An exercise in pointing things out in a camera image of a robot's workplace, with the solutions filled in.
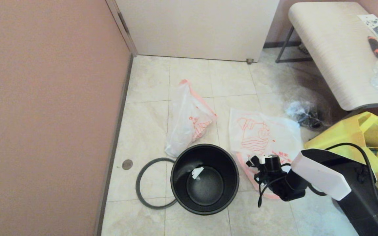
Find grey bin retaining ring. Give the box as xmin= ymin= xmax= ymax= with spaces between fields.
xmin=136 ymin=157 xmax=178 ymax=209

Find black round trash bin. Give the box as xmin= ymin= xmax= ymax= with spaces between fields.
xmin=170 ymin=144 xmax=240 ymax=216

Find clear plastic bag dark contents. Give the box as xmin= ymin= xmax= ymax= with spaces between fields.
xmin=283 ymin=87 xmax=332 ymax=130

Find yellow tote bag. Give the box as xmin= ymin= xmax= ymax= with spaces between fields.
xmin=304 ymin=111 xmax=378 ymax=181

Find beige bench with black legs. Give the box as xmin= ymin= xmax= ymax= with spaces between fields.
xmin=275 ymin=2 xmax=378 ymax=111

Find white door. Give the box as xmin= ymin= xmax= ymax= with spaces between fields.
xmin=115 ymin=0 xmax=280 ymax=63

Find black and orange tool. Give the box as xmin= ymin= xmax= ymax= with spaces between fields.
xmin=367 ymin=36 xmax=378 ymax=59

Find black and white printed leaflet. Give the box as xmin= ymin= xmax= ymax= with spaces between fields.
xmin=356 ymin=14 xmax=378 ymax=44

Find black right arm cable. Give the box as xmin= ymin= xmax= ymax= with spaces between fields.
xmin=258 ymin=143 xmax=378 ymax=230

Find white door frame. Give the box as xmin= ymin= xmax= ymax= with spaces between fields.
xmin=105 ymin=0 xmax=139 ymax=57

